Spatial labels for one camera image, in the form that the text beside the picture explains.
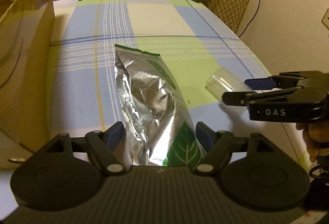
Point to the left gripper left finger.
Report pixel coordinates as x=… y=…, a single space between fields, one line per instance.
x=102 y=145

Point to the clear plastic cup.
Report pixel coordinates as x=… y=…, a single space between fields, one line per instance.
x=222 y=80

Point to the silver foil pouch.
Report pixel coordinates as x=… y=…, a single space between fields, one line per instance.
x=159 y=128

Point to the wall switch plate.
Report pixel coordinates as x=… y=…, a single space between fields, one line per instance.
x=325 y=19

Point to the person's right hand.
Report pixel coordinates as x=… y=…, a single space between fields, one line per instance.
x=314 y=134

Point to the open cardboard box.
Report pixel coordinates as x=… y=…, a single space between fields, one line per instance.
x=26 y=27

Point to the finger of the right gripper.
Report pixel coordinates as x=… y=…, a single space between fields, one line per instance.
x=260 y=83

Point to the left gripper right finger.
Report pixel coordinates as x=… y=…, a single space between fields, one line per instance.
x=217 y=147

